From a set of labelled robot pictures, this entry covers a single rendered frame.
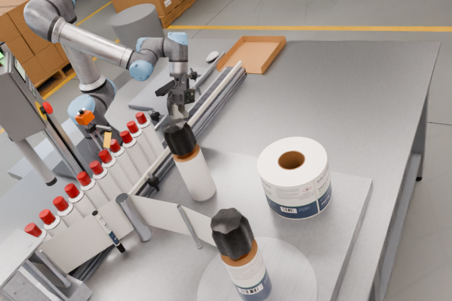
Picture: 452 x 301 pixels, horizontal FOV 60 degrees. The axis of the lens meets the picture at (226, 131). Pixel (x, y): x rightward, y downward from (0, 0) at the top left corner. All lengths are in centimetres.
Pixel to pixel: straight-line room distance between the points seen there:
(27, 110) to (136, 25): 270
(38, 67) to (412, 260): 402
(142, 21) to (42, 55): 147
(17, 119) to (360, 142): 108
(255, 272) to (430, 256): 134
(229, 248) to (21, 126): 67
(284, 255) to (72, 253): 61
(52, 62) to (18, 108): 374
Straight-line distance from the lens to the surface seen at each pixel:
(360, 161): 139
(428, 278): 211
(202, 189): 127
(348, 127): 152
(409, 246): 219
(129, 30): 382
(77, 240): 125
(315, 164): 112
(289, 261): 110
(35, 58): 478
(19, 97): 116
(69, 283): 125
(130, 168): 143
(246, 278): 95
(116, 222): 125
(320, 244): 113
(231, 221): 84
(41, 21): 151
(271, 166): 114
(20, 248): 113
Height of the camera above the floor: 182
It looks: 37 degrees down
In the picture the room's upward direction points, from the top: 19 degrees counter-clockwise
